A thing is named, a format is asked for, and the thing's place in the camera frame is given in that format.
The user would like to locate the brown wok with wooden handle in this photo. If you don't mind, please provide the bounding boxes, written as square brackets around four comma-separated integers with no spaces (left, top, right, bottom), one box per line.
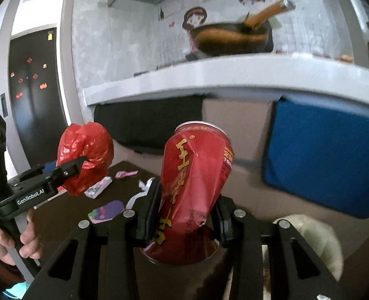
[191,0,296,57]

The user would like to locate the red plastic bag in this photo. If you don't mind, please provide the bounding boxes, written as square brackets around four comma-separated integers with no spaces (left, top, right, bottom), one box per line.
[56,122,114,197]

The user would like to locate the black hanging cloth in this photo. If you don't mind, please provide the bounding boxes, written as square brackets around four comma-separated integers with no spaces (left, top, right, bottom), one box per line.
[94,95,204,155]

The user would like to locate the white crumpled paper scrap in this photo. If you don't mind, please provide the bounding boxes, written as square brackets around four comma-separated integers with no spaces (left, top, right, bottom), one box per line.
[125,177,155,210]

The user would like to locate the trash bin with plastic liner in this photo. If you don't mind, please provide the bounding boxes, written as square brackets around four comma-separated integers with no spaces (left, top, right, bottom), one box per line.
[261,219,347,299]

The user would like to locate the white kitchen countertop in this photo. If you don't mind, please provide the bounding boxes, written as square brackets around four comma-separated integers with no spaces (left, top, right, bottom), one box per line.
[83,53,369,118]

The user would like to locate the pink candy stick wrapper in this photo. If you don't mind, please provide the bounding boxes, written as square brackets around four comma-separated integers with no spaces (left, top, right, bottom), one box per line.
[115,171,138,180]

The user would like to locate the small white purple carton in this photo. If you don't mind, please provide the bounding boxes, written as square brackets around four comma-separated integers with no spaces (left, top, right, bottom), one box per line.
[84,176,113,199]

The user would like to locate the crushed red soda can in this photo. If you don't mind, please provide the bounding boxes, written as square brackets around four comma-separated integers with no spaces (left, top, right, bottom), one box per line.
[142,121,235,267]

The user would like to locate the blue hanging towel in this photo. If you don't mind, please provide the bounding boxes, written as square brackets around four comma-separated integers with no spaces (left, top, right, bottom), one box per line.
[262,99,369,219]

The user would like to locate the pink purple sponge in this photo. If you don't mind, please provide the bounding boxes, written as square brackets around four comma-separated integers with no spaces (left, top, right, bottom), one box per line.
[88,200,125,224]

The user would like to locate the person's left hand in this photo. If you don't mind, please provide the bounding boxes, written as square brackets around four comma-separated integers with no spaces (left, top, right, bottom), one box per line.
[0,208,43,266]

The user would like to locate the small orange cup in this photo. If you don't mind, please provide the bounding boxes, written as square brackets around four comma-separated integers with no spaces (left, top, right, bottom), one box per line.
[341,55,353,63]

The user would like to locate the black refrigerator door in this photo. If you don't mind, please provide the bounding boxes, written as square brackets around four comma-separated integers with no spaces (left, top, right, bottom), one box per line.
[9,28,67,167]

